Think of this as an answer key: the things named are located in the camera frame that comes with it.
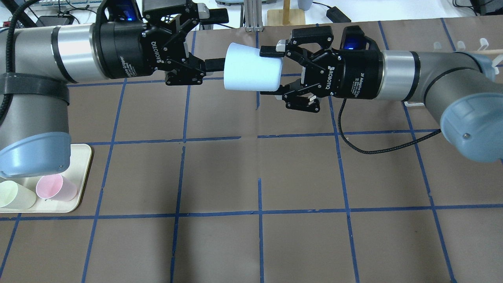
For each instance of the aluminium frame post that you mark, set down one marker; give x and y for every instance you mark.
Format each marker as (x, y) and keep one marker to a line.
(253, 16)

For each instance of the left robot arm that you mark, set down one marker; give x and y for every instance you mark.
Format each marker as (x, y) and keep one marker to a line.
(37, 64)

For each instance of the pink plastic cup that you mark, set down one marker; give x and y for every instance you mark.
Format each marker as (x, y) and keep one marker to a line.
(55, 187)

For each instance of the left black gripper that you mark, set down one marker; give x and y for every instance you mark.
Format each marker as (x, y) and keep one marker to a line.
(123, 49)

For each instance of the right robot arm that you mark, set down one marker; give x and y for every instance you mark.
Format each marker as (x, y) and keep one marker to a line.
(458, 89)

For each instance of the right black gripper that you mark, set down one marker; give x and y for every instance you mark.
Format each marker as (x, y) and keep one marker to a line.
(359, 74)

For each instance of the light blue plastic cup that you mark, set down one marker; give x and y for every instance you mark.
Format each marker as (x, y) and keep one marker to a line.
(246, 70)

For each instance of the blue cup on desk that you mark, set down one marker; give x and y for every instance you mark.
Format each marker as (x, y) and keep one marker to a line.
(304, 5)

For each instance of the white wire cup rack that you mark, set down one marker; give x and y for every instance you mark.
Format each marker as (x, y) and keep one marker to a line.
(484, 49)

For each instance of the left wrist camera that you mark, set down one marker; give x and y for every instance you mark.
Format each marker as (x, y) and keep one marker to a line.
(120, 11)

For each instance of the cream plastic tray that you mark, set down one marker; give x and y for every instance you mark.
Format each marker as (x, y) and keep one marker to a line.
(80, 159)

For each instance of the wooden cup tree stand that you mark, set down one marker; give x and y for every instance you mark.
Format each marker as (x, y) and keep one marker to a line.
(289, 14)

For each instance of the black power adapter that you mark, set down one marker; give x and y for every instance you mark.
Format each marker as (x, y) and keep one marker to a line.
(337, 16)

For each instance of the white plastic cup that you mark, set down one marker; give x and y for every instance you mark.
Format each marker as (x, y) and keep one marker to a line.
(16, 196)

